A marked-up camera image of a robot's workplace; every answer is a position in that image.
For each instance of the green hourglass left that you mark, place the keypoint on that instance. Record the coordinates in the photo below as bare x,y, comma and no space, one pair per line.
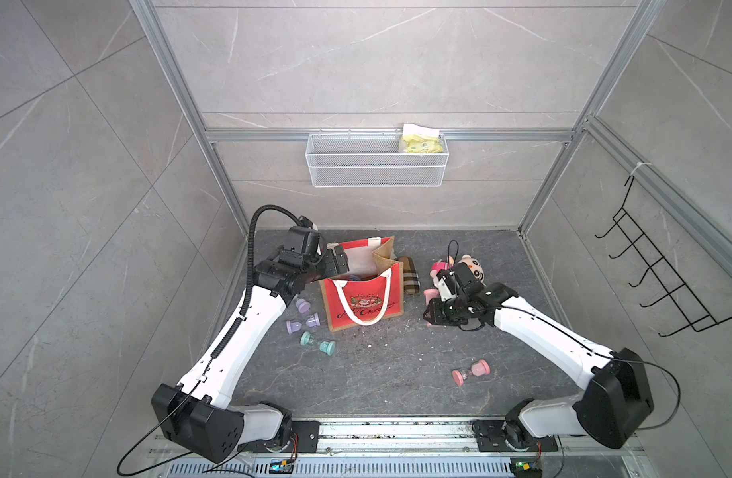
326,347

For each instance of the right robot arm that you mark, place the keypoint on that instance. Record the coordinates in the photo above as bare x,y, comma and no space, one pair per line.
615,396

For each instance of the pink plush pig doll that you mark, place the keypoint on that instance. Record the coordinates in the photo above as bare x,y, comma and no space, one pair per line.
471,262

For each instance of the yellow wipes packet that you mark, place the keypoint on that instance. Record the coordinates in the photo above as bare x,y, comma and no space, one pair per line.
420,140

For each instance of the black wire hook rack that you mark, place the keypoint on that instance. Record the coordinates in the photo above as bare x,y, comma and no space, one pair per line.
675,290

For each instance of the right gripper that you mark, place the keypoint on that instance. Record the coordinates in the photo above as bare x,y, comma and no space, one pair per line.
436,316

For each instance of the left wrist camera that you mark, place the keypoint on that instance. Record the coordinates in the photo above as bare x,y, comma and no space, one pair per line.
303,239

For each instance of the purple hourglass lying left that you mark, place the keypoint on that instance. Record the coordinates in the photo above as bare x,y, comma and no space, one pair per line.
311,322

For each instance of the white wire mesh basket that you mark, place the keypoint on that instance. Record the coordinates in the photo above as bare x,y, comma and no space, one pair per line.
339,160

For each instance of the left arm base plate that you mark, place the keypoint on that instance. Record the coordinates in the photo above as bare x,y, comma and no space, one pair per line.
302,435

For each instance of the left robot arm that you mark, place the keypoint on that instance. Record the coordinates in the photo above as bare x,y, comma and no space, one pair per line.
196,412

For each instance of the purple hourglass near bag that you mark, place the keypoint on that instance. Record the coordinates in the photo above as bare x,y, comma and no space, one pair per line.
302,306

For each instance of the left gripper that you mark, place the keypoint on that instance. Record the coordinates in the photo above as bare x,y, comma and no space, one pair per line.
329,269

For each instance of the plaid glasses case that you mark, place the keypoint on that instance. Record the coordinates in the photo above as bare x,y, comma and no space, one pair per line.
411,279

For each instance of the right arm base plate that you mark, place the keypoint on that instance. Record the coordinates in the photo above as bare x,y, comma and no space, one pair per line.
496,435

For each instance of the red burlap canvas bag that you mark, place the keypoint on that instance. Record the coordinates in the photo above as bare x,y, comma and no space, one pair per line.
372,290

